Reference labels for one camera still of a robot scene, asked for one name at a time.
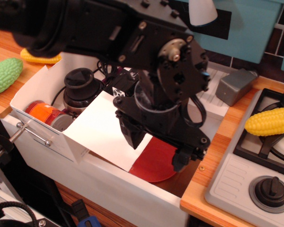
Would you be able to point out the yellow toy corn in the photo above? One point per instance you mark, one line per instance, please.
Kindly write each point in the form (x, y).
(266, 123)
(24, 54)

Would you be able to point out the orange labelled can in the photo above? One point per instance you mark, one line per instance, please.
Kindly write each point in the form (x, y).
(49, 115)

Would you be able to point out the grey toy block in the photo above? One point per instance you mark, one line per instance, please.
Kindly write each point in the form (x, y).
(234, 86)

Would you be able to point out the white cardboard mask box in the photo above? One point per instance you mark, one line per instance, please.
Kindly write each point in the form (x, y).
(96, 129)

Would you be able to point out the blue black clamp handle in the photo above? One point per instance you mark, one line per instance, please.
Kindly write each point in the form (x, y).
(82, 215)

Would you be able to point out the green toy bitter gourd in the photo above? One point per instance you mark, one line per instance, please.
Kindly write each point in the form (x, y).
(10, 70)

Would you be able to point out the white toy sink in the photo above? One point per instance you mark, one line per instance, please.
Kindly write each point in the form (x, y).
(137, 201)

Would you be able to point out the red plastic plate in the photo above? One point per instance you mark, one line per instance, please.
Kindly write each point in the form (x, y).
(155, 162)

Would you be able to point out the grey toy stove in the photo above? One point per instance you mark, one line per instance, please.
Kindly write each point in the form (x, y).
(246, 158)

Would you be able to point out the yellow toy corn right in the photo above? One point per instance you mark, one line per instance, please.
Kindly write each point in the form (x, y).
(266, 123)

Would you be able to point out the black 3d mouse device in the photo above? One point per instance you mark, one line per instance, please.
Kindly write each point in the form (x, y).
(81, 88)

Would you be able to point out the black stove knob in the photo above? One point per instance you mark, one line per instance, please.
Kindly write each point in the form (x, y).
(267, 193)

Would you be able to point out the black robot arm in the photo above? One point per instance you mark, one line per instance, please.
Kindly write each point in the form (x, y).
(147, 35)

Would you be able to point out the teal cabinet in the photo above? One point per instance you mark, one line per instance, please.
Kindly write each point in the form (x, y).
(246, 34)

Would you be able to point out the yellow toy corn left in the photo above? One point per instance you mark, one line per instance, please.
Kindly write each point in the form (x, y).
(24, 54)

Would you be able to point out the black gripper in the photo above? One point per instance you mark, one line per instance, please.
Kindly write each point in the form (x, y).
(173, 115)

